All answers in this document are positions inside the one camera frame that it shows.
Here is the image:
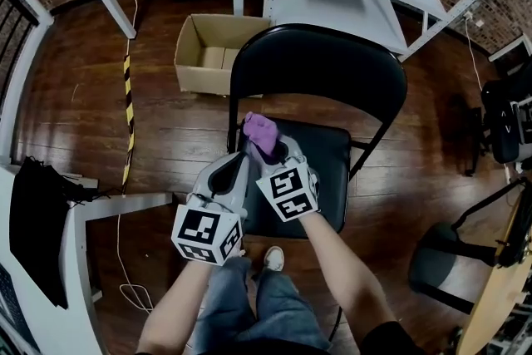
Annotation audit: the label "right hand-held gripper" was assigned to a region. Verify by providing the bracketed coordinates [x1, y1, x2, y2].
[248, 136, 320, 224]

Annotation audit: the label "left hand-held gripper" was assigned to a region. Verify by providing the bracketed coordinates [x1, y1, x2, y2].
[170, 152, 250, 266]

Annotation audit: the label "purple cloth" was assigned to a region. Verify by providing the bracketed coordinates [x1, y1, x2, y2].
[243, 111, 281, 160]

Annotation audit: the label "black folding chair seat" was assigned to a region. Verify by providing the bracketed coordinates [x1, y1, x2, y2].
[236, 118, 352, 240]

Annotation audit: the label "person's right forearm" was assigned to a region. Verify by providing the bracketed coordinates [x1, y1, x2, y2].
[298, 211, 397, 348]

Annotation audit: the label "person's left forearm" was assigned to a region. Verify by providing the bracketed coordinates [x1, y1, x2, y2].
[135, 256, 214, 355]

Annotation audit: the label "person's right white shoe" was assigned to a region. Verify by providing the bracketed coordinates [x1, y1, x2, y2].
[263, 245, 286, 273]

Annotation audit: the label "black folding chair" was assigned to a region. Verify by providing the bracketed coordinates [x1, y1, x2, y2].
[226, 23, 409, 240]

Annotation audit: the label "open cardboard box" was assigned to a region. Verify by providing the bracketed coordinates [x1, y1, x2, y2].
[173, 12, 272, 97]

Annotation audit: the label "yellow black striped tape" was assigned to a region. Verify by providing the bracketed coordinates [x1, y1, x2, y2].
[121, 53, 136, 187]

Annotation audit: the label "person's blue jeans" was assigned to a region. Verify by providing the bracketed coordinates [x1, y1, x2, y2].
[191, 256, 334, 355]

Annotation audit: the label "large white desk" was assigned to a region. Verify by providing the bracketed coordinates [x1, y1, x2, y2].
[0, 165, 175, 355]

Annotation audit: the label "black office chair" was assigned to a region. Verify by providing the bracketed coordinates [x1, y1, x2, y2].
[466, 61, 532, 176]

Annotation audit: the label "black keyboard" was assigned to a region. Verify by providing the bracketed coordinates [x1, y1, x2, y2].
[0, 261, 31, 351]

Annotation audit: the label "black railing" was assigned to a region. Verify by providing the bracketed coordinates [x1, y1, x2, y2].
[0, 0, 42, 107]

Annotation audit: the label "small white desk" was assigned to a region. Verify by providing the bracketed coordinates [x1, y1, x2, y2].
[487, 32, 532, 64]

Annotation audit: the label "round wooden table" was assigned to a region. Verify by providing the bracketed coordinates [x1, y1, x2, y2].
[408, 177, 532, 355]

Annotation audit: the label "long white cable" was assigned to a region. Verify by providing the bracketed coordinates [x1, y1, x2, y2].
[116, 0, 155, 315]

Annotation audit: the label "short white cable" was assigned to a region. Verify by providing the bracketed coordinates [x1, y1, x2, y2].
[463, 18, 484, 92]

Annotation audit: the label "white wall socket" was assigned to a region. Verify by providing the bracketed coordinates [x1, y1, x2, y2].
[462, 10, 485, 29]

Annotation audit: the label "white post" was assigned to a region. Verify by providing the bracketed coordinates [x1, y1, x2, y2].
[0, 0, 56, 164]

